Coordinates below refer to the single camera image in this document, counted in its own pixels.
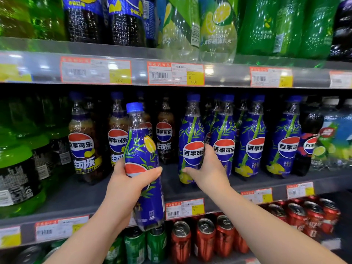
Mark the person's right hand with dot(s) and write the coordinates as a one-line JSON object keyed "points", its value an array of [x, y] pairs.
{"points": [[211, 175]]}

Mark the person's left hand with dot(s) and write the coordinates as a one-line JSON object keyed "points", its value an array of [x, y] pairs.
{"points": [[126, 195]]}

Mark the row of brown Pepsi bottles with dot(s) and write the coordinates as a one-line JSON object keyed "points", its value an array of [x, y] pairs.
{"points": [[81, 145]]}

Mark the person's right forearm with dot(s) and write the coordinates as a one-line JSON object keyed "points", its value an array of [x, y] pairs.
{"points": [[275, 239]]}

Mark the person's left forearm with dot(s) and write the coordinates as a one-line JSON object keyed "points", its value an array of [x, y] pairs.
{"points": [[88, 236]]}

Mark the green bottles with black labels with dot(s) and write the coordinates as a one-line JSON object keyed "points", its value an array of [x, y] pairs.
{"points": [[19, 162]]}

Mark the rows of green soda cans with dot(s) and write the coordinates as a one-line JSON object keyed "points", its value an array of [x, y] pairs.
{"points": [[134, 244]]}

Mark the rows of red soda cans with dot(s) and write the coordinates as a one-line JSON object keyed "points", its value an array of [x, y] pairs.
{"points": [[225, 236]]}

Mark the clear soda bottle green label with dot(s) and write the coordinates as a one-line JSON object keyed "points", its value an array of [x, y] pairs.
{"points": [[218, 13], [176, 13]]}

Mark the dark soda bottle blue label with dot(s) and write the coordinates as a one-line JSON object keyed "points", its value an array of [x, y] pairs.
{"points": [[126, 30], [82, 27], [150, 24]]}

